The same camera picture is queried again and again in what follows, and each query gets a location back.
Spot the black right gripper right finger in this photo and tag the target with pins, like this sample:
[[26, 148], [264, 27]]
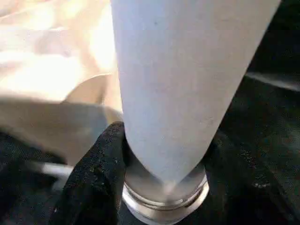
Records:
[[246, 182]]

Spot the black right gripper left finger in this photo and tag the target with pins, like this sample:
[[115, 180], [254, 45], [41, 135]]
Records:
[[93, 178]]

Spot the white plastic table top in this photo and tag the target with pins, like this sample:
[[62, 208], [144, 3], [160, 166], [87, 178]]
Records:
[[58, 70]]

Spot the white plastic table leg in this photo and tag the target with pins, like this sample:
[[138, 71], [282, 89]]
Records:
[[182, 82]]

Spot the black plastic mat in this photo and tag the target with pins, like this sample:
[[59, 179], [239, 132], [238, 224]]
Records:
[[269, 105]]

